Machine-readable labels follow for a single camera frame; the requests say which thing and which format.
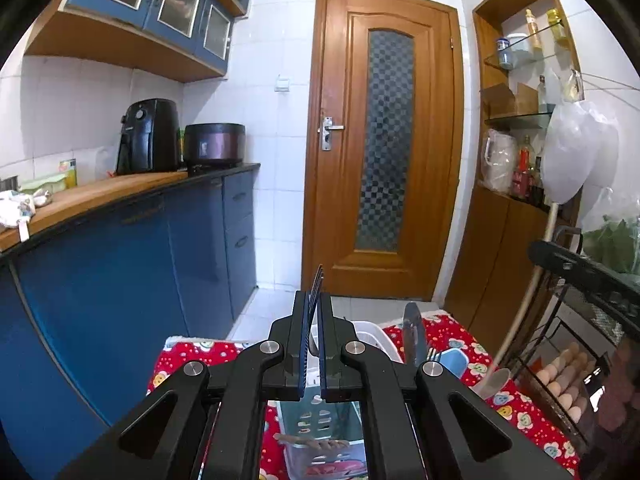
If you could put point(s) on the long wooden spatula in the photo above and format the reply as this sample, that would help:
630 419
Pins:
525 300

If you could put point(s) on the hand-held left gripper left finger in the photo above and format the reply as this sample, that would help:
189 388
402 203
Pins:
300 360

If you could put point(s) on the white cloth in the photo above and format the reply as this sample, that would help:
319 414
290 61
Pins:
15 207

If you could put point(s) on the wooden door with glass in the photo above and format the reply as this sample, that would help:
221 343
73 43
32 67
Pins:
340 185

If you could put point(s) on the blue base cabinet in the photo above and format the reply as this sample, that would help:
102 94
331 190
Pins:
125 285

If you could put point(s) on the white lidded container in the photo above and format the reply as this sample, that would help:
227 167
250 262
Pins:
520 42

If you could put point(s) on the green leafy vegetables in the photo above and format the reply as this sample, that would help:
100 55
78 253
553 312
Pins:
615 245

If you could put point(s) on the dark rice cooker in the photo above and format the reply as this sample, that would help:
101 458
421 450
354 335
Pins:
215 142

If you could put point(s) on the wooden countertop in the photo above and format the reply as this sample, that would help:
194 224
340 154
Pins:
100 192

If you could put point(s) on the red sauce bottle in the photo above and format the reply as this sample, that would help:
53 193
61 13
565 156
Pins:
522 175

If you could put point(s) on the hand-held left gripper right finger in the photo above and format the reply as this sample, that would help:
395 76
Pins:
323 360

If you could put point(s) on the cardboard box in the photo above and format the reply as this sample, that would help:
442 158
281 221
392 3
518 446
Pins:
505 102

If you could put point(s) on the blue wall cabinet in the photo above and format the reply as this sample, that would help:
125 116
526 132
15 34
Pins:
175 0

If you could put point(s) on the black air fryer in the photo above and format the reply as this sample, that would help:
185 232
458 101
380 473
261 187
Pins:
150 135

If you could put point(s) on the clear glass bottle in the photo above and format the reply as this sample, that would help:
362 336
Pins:
542 97

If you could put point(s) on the wooden shelf niche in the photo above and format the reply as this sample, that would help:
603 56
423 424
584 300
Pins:
480 260

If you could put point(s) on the green packet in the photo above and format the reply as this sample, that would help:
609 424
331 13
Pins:
42 183

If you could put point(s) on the kitchen knife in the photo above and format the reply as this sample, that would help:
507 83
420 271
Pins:
414 330

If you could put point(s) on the tray of eggs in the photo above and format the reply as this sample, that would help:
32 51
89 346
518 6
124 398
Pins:
560 375

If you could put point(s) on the white and blue utensil basket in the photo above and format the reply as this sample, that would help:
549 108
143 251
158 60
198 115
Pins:
370 335

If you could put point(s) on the blue lid jar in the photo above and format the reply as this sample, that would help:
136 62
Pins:
505 55

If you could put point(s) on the dark slender utensil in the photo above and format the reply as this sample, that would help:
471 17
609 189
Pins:
318 285

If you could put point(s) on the white light switch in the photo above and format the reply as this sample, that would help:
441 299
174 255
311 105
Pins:
283 84

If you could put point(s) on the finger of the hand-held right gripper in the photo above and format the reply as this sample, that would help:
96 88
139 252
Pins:
570 265

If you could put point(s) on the white plastic bags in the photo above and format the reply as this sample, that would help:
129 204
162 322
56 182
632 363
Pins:
570 160

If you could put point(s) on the person's right hand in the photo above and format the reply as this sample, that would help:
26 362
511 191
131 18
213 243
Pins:
617 390

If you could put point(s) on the red printed tablecloth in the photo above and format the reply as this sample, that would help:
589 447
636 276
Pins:
520 410

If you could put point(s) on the tall amber bottle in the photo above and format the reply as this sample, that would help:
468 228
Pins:
533 30

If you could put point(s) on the yellow bottle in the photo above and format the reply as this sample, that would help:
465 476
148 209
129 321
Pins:
556 27

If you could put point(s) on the black metal rack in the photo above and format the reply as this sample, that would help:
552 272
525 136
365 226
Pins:
580 242

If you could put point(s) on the metal fork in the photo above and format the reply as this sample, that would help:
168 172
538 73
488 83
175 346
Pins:
434 356

